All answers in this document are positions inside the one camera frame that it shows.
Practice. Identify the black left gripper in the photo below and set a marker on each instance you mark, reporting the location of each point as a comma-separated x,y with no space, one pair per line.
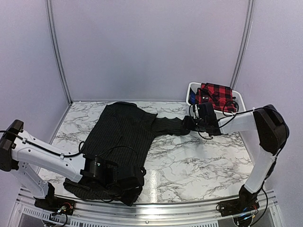
129,201

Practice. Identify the aluminium corner post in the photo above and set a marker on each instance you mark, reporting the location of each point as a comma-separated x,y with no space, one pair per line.
56,50
244,42

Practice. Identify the left aluminium corner post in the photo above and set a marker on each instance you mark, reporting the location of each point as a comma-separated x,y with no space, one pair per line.
56,50

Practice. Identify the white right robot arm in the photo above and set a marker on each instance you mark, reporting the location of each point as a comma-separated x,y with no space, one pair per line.
265,123

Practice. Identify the black pinstriped long sleeve shirt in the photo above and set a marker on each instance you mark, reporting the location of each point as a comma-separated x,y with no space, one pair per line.
124,134

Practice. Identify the aluminium front frame rail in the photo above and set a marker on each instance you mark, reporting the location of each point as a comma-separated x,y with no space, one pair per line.
185,214

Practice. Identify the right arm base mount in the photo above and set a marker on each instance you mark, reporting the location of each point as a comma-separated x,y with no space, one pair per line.
244,203

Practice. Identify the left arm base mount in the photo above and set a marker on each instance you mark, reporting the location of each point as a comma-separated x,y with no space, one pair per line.
56,205

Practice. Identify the white plastic bin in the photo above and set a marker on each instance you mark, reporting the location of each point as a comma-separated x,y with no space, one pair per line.
236,95

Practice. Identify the red black plaid shirt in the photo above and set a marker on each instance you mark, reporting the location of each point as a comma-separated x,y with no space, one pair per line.
219,96

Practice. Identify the right aluminium corner post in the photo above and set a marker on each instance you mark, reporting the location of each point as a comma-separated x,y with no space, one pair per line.
244,42

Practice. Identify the blue plaid shirt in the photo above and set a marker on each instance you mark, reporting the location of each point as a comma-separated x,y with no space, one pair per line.
192,97

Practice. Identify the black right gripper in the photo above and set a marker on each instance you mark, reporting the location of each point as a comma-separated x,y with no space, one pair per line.
191,119

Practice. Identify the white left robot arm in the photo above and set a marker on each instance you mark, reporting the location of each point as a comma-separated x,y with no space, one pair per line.
19,150

